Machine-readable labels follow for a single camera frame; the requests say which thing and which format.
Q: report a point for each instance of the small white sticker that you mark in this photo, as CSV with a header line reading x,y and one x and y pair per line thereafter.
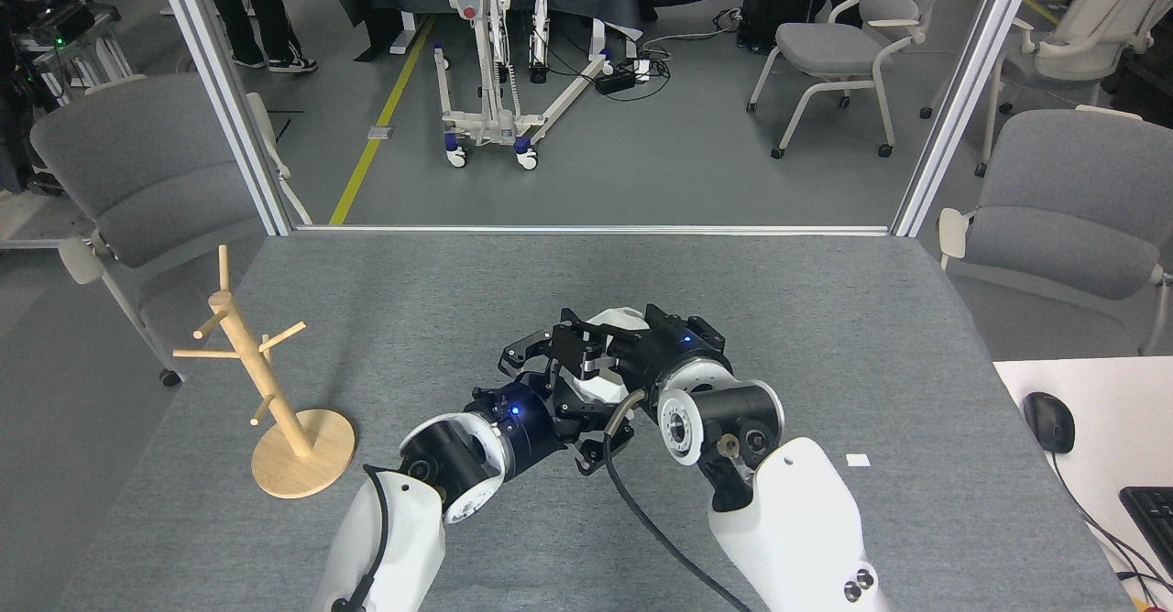
x,y
857,460

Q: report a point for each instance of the grey floor socket plate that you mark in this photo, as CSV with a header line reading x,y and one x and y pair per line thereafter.
x,y
380,133

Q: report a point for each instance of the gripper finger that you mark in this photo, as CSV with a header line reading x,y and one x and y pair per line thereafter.
x,y
582,346
596,429
683,322
531,346

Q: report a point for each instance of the equipment cart with black device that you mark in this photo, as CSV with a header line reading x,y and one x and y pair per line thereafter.
x,y
64,30

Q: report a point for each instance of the white stand on wheels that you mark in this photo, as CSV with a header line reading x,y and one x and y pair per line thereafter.
x,y
486,122

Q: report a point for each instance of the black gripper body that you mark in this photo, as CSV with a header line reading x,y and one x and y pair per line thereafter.
x,y
683,355
527,429

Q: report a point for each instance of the silver aluminium post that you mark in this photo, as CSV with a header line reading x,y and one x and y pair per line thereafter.
x,y
962,99
229,108

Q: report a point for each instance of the grey chair with cream frame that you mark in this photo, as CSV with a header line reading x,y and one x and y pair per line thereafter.
x,y
829,49
1072,209
1081,39
151,172

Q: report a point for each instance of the white faceted cup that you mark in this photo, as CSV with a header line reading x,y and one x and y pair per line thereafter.
x,y
616,317

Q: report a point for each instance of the person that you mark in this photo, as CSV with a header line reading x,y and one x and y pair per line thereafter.
x,y
261,7

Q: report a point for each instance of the wooden cup rack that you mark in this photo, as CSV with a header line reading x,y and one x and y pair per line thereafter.
x,y
307,452

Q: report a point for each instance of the silver table edge rail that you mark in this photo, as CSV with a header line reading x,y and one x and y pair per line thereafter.
x,y
596,230

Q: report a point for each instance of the black power strip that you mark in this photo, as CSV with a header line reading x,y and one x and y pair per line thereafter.
x,y
616,81

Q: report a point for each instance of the black keyboard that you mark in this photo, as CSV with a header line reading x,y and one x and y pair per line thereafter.
x,y
1153,520

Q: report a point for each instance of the black computer mouse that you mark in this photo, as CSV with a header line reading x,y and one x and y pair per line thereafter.
x,y
1049,421

